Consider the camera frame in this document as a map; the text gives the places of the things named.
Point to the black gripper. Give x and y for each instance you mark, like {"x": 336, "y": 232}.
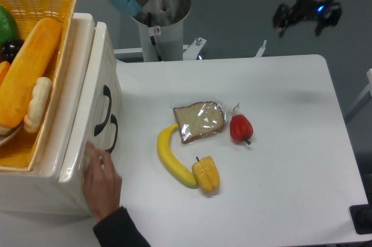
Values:
{"x": 325, "y": 12}

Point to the yellow banana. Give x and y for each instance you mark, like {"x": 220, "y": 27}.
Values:
{"x": 170, "y": 162}

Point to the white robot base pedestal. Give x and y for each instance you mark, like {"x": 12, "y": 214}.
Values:
{"x": 161, "y": 28}

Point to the black device at table edge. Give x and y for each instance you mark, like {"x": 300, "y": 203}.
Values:
{"x": 361, "y": 217}

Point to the metal spoon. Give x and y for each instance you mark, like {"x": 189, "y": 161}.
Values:
{"x": 7, "y": 137}

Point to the bare human hand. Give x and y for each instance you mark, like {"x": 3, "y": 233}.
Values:
{"x": 102, "y": 183}

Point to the small cream bread roll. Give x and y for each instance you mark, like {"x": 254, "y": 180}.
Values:
{"x": 36, "y": 106}

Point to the red bell pepper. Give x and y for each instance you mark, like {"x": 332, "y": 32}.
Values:
{"x": 241, "y": 130}

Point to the green toy vegetable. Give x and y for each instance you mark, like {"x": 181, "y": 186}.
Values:
{"x": 9, "y": 29}

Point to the yellow bell pepper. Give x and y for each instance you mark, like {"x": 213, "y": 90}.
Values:
{"x": 206, "y": 174}

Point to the orange toy slice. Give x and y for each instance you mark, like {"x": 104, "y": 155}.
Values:
{"x": 4, "y": 68}

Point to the black grape bunch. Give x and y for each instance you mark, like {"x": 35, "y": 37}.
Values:
{"x": 10, "y": 49}

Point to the wrapped brown bread slice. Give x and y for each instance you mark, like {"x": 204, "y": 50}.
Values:
{"x": 199, "y": 120}

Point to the white drawer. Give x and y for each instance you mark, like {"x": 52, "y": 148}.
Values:
{"x": 100, "y": 97}
{"x": 105, "y": 140}

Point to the dark sleeved forearm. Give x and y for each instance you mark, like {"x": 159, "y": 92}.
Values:
{"x": 118, "y": 229}

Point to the white drawer cabinet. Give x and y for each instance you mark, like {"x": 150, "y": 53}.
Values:
{"x": 39, "y": 190}

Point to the yellow wicker basket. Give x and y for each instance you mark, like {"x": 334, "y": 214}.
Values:
{"x": 20, "y": 153}

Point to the orange baguette loaf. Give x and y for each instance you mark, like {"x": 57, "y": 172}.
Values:
{"x": 29, "y": 64}

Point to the white frame at right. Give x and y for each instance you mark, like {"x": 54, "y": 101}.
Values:
{"x": 362, "y": 99}

